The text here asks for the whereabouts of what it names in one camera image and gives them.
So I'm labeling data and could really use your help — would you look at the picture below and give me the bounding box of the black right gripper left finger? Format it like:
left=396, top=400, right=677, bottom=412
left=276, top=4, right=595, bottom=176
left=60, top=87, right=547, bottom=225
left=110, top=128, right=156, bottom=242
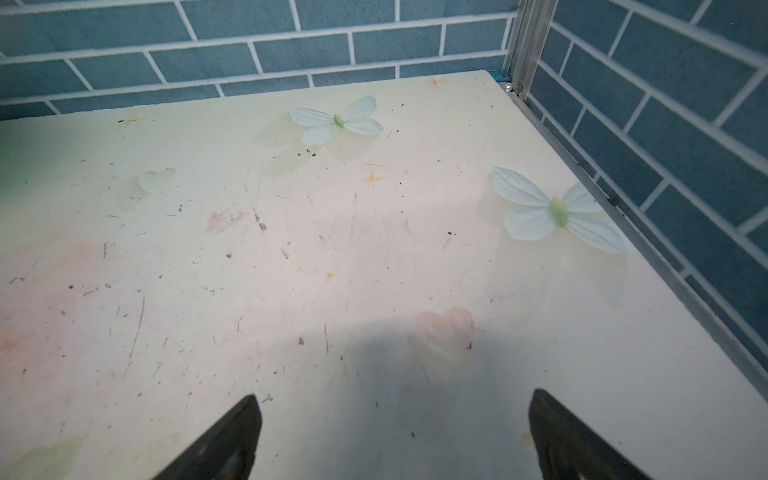
left=155, top=394, right=262, bottom=480

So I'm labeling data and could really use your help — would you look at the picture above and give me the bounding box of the aluminium corner frame post right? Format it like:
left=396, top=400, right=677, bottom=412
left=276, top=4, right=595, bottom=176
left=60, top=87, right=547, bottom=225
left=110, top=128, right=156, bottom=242
left=502, top=0, right=558, bottom=101

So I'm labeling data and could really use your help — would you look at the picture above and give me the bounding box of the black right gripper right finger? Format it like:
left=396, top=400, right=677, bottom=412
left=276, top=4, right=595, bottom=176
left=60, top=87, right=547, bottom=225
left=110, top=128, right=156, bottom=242
left=528, top=388, right=649, bottom=480

